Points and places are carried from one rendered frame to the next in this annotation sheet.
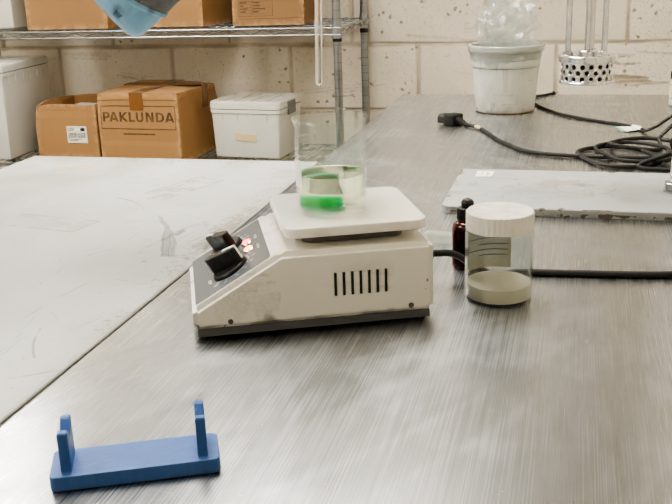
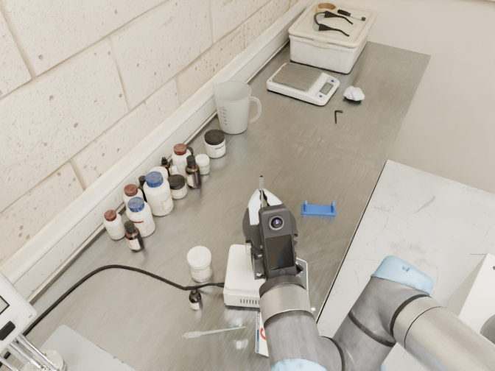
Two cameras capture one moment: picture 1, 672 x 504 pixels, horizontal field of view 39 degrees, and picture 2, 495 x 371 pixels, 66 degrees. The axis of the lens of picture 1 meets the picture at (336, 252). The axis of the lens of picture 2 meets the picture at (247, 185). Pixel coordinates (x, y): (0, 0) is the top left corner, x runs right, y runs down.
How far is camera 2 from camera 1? 1.39 m
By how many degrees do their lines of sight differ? 114
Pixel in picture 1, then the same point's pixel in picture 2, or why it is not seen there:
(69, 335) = (347, 283)
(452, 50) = not seen: outside the picture
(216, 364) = (300, 250)
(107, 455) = (324, 210)
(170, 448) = (311, 209)
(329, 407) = not seen: hidden behind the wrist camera
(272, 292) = not seen: hidden behind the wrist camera
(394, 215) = (239, 250)
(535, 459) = (239, 195)
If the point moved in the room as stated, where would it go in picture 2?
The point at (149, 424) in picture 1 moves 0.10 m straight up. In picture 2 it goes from (317, 226) to (322, 203)
